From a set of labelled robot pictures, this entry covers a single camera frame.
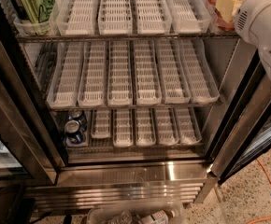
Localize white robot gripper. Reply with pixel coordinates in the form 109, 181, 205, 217
215, 0, 271, 49

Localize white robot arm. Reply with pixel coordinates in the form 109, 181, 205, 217
215, 0, 271, 81

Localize fridge door right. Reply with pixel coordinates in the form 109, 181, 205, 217
209, 47, 271, 185

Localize fridge door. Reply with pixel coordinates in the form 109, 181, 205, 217
209, 47, 271, 185
0, 39, 64, 187

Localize blue pepsi can behind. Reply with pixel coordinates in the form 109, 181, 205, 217
68, 110, 87, 131

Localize blue pepsi can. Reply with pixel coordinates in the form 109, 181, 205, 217
68, 110, 87, 131
64, 120, 85, 145

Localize green drink can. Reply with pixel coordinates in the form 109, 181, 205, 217
11, 0, 55, 35

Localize blue pepsi can front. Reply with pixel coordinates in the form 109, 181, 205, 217
64, 120, 85, 145

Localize steel fridge base grille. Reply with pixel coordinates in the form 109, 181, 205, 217
25, 161, 218, 212

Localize fridge door left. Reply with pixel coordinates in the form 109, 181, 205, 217
0, 39, 64, 187

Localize clear plastic bin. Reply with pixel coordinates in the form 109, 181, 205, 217
86, 199, 186, 224

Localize plastic bottle in bin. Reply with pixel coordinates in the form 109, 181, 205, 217
135, 210, 176, 224

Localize top wire shelf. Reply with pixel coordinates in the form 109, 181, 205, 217
16, 31, 240, 43

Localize wire shelf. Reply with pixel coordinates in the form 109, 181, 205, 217
16, 31, 240, 43
46, 99, 222, 112
65, 139, 204, 159

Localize middle wire shelf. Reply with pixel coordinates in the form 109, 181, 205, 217
46, 99, 222, 112

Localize bottom wire shelf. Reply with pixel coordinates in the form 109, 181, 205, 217
65, 139, 204, 159

